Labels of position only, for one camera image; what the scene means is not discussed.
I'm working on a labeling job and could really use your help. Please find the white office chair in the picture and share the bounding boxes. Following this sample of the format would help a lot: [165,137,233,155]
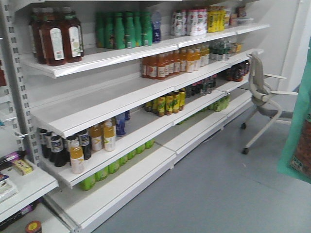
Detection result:
[241,51,298,154]

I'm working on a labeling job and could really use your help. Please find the teal goji berry pouch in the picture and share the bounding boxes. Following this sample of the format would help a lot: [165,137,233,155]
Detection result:
[277,62,311,184]

